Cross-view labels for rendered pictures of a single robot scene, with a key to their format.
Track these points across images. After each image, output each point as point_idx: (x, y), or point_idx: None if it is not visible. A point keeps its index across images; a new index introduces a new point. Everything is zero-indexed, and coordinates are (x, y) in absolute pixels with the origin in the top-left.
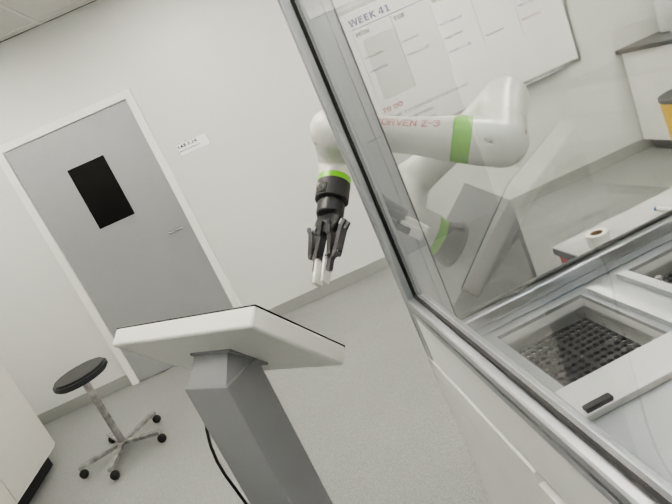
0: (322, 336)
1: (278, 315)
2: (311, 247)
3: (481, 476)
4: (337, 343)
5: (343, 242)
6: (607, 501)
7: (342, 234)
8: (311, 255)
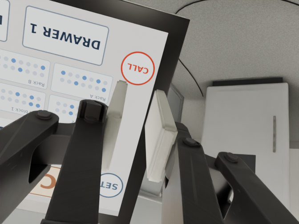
0: (168, 91)
1: (139, 190)
2: (14, 208)
3: None
4: (181, 46)
5: (286, 220)
6: None
7: None
8: (47, 171)
